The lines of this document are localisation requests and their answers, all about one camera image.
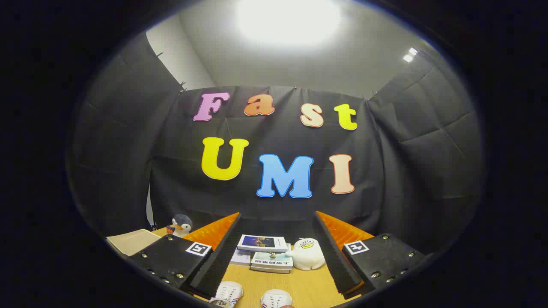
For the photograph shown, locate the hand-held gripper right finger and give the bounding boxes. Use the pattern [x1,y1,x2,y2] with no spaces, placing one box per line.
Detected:
[314,210,429,299]

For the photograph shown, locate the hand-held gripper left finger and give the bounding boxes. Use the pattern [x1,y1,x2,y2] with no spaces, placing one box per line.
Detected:
[128,212,243,299]

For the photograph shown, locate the white canvas shoe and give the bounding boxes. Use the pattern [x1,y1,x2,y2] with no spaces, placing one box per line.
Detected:
[261,289,293,308]
[209,281,244,308]

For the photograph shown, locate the beige fabric storage box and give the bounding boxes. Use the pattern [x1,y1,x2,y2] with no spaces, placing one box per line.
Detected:
[106,229,161,257]

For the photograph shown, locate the thin white booklet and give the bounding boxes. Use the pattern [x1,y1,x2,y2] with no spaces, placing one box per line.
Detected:
[230,249,253,267]

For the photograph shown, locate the white duck plush toy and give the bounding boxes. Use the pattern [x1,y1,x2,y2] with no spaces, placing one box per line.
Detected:
[285,238,326,271]

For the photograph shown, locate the grey penguin plush toy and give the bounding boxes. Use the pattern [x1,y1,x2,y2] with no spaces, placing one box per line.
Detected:
[166,214,194,238]

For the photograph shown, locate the book with dark blue cover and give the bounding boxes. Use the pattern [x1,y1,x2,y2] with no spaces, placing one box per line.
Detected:
[237,234,289,253]

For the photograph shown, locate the plain white thick book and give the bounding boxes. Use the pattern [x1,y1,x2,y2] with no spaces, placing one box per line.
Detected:
[250,265,292,274]

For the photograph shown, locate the book with teal cover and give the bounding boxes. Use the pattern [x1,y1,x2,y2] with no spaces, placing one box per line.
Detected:
[250,252,294,270]

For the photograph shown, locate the black backdrop cloth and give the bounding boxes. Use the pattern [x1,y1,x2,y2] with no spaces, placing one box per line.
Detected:
[66,32,486,257]

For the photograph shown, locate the ceiling light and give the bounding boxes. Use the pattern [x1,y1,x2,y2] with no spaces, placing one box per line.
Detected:
[235,0,343,45]

